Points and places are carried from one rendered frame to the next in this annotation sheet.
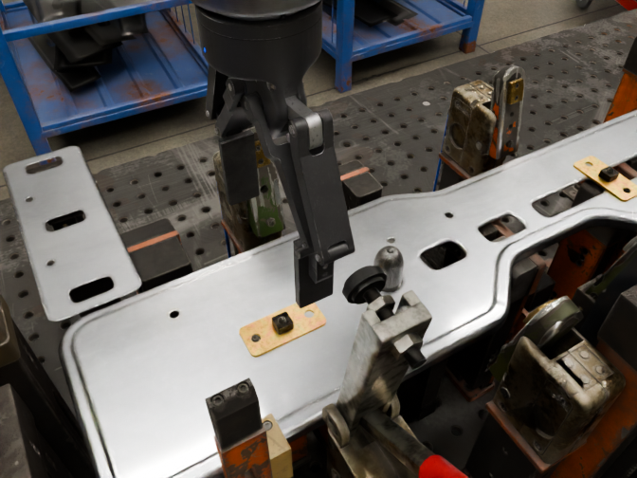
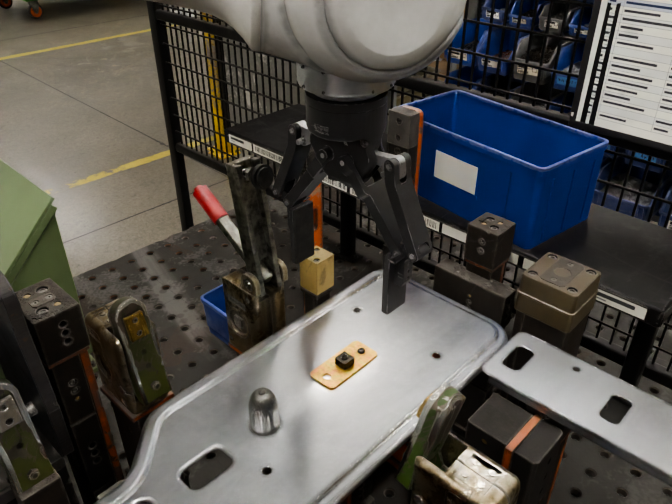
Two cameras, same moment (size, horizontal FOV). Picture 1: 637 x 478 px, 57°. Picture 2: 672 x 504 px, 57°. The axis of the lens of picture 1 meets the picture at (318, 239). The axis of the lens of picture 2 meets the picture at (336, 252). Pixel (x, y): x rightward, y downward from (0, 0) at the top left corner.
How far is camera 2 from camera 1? 0.88 m
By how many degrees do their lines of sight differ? 100
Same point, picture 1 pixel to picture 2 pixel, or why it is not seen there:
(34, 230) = (628, 392)
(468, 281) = (181, 441)
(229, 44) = not seen: hidden behind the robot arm
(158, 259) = (499, 415)
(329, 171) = (289, 151)
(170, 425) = not seen: hidden behind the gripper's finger
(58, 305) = (529, 341)
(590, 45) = not seen: outside the picture
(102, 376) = (451, 312)
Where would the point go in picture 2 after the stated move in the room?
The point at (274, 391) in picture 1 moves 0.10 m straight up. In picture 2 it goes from (331, 327) to (331, 263)
